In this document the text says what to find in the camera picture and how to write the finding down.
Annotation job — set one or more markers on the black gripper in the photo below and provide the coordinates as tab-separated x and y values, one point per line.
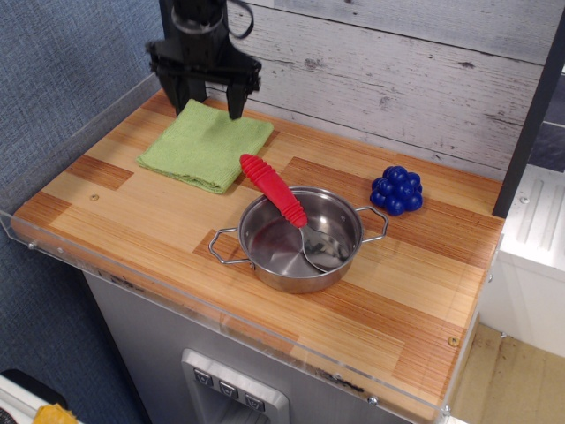
210	56

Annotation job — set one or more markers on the green cloth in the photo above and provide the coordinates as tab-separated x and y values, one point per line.
202	147

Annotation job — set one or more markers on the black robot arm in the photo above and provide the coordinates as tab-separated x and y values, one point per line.
196	16

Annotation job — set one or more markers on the small steel pot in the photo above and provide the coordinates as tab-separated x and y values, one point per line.
272	245

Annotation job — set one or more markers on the blue bumpy rubber ball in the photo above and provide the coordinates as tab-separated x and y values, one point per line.
397	191

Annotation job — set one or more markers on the clear acrylic table guard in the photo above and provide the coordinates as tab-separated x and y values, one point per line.
372	348

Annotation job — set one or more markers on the silver toy appliance cabinet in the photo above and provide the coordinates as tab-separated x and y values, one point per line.
186	372

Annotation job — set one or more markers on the white metal side shelf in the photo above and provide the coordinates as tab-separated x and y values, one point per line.
524	293

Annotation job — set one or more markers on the red handled metal spoon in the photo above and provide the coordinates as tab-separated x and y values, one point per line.
321	250

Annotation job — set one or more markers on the black right frame post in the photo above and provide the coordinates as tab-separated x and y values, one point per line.
543	95

